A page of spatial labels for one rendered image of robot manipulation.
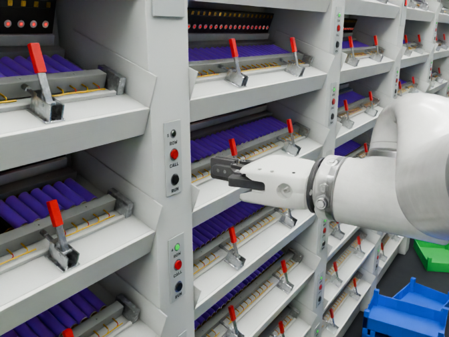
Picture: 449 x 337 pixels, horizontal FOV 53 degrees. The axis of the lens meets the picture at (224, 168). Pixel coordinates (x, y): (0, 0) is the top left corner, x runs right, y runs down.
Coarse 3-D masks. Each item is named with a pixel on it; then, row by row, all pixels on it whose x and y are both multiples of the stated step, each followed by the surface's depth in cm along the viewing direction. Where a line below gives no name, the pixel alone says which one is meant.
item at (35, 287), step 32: (64, 160) 76; (96, 160) 77; (96, 192) 78; (128, 192) 74; (96, 224) 70; (128, 224) 73; (96, 256) 64; (128, 256) 70; (0, 288) 55; (32, 288) 56; (64, 288) 61; (0, 320) 53
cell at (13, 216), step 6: (0, 204) 65; (6, 204) 66; (0, 210) 64; (6, 210) 64; (12, 210) 65; (0, 216) 65; (6, 216) 64; (12, 216) 64; (18, 216) 64; (12, 222) 63; (18, 222) 63; (24, 222) 63
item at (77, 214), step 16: (80, 208) 69; (96, 208) 70; (112, 208) 74; (32, 224) 63; (48, 224) 64; (64, 224) 66; (0, 240) 58; (16, 240) 60; (32, 240) 62; (0, 256) 59; (16, 256) 59
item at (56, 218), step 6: (48, 204) 59; (54, 204) 60; (48, 210) 60; (54, 210) 60; (54, 216) 60; (60, 216) 60; (54, 222) 60; (60, 222) 60; (60, 228) 60; (60, 234) 60; (60, 240) 60; (66, 240) 61; (60, 246) 60; (66, 246) 61
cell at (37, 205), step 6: (24, 192) 69; (18, 198) 68; (24, 198) 68; (30, 198) 68; (30, 204) 67; (36, 204) 67; (42, 204) 68; (36, 210) 67; (42, 210) 67; (42, 216) 66
